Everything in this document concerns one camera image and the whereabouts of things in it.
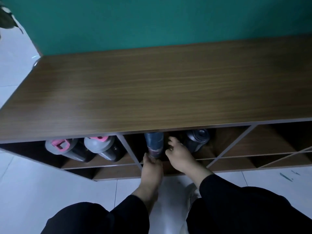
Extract dark blue bottle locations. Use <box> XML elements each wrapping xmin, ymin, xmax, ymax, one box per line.
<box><xmin>144</xmin><ymin>132</ymin><xmax>164</xmax><ymax>159</ymax></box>

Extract black bottle grey pink lid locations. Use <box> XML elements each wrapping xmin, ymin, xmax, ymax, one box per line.
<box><xmin>45</xmin><ymin>138</ymin><xmax>96</xmax><ymax>163</ymax></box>
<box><xmin>84</xmin><ymin>136</ymin><xmax>126</xmax><ymax>163</ymax></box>

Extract person's right hand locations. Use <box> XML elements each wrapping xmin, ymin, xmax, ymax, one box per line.
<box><xmin>165</xmin><ymin>136</ymin><xmax>203</xmax><ymax>174</ymax></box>

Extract dark green plant leaf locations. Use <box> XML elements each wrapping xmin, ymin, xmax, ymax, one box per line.
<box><xmin>0</xmin><ymin>0</ymin><xmax>24</xmax><ymax>39</ymax></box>

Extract person's left forearm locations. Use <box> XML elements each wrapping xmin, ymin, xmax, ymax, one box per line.
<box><xmin>41</xmin><ymin>185</ymin><xmax>159</xmax><ymax>234</ymax></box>

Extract person's left hand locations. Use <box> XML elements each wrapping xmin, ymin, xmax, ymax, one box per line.
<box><xmin>140</xmin><ymin>153</ymin><xmax>164</xmax><ymax>193</ymax></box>

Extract person's white trousers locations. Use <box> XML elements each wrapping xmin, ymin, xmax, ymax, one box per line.
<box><xmin>148</xmin><ymin>176</ymin><xmax>201</xmax><ymax>234</ymax></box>

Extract brown wooden shelf cabinet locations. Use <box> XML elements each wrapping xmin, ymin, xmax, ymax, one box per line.
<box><xmin>0</xmin><ymin>34</ymin><xmax>312</xmax><ymax>181</ymax></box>

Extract person's right forearm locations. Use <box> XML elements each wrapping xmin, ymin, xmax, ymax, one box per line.
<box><xmin>186</xmin><ymin>166</ymin><xmax>312</xmax><ymax>234</ymax></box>

